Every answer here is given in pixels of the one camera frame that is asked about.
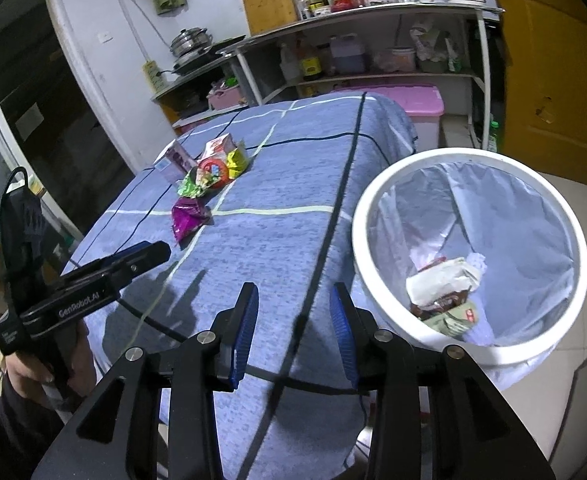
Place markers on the green snack wrapper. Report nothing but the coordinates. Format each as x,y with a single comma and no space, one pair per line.
193,182

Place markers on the pink lid storage box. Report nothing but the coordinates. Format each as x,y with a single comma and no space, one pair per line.
413,105

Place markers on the blue checked tablecloth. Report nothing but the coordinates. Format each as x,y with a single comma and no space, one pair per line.
273,260

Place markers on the wooden cutting board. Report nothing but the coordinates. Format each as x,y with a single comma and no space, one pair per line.
268,0

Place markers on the black induction cooker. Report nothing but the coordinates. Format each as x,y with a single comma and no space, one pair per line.
198,60

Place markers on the purple snack bag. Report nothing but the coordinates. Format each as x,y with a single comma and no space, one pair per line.
188,217

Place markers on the person's left hand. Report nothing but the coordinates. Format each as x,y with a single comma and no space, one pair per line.
23,372

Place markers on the green drink bottle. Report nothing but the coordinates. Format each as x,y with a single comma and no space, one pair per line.
493,135

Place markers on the person's left forearm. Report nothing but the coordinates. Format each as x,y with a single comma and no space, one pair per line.
3,435

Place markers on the purple liquid jug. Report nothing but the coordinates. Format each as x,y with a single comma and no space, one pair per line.
348,52

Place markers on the round plastic tub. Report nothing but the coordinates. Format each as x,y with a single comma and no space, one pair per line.
401,60

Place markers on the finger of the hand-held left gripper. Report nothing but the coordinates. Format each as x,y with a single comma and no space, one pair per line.
133,250
123,267

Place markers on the yellow wooden door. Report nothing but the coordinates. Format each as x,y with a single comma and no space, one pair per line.
548,60

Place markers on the pink plastic basket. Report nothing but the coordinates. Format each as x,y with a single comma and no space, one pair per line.
226,96

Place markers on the red strawberry drink carton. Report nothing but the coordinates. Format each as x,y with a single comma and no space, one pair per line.
221,147

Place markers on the yellow power strip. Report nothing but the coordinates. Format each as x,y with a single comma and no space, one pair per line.
149,74

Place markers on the metal shelf unit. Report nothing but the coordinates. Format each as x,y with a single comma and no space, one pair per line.
373,9

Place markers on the crumpled plastic bags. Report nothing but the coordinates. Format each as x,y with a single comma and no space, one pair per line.
431,42

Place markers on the white plastic jug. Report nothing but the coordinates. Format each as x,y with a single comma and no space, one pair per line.
288,65

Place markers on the steel pot with lid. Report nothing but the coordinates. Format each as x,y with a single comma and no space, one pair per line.
189,42

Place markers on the white round trash bin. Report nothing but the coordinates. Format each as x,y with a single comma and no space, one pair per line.
361,245

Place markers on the white bin liner bag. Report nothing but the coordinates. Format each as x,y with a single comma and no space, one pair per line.
498,220

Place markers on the yellow label oil bottle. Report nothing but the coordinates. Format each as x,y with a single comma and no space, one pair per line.
311,62

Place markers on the cream paper bag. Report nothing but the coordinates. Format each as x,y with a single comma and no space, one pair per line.
441,280

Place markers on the yellow snack wrapper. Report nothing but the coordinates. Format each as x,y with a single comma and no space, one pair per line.
237,160

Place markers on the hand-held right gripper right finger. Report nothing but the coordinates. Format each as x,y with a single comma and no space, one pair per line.
343,335

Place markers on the olive green packet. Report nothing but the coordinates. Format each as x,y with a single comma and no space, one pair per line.
453,319

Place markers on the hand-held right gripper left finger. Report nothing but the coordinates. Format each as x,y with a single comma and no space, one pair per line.
241,335

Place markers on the red sauce jar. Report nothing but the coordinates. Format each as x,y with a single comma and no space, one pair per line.
342,0

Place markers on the clear glass bottle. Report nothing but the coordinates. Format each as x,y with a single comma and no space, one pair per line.
301,5

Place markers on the white wall switch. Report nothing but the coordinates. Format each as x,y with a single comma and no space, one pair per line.
105,37

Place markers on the purple milk carton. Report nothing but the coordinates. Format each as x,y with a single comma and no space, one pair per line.
173,162

